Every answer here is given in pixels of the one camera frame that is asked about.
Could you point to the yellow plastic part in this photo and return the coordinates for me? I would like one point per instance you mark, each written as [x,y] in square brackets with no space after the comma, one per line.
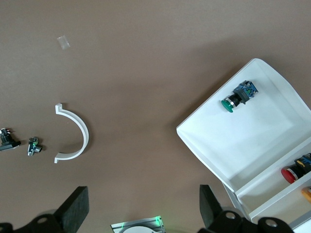
[306,194]

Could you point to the small black switch part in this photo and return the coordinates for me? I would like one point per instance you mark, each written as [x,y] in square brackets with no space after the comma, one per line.
[7,143]

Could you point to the left arm aluminium base plate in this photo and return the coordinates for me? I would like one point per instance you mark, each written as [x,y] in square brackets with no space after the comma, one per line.
[116,227]

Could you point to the metal pipe fitting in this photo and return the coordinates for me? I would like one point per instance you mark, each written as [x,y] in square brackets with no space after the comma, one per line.
[34,145]

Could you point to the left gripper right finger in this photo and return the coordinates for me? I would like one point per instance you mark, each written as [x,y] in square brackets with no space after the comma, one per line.
[210,208]

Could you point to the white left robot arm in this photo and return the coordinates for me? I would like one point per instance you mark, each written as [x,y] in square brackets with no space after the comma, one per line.
[139,230]

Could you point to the green push button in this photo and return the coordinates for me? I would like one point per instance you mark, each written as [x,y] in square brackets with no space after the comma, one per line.
[239,97]

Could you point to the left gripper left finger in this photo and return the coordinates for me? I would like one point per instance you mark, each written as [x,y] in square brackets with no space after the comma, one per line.
[73,211]

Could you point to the clear tape piece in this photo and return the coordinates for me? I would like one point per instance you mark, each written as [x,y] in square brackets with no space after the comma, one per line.
[63,42]

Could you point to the white drawer cabinet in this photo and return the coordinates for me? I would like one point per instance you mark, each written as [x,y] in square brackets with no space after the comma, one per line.
[305,228]

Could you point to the white plastic drawer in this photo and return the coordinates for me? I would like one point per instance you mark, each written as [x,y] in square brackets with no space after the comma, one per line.
[279,206]
[267,187]
[243,136]

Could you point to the red push button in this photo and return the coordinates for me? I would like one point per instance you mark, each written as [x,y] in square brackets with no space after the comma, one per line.
[291,173]

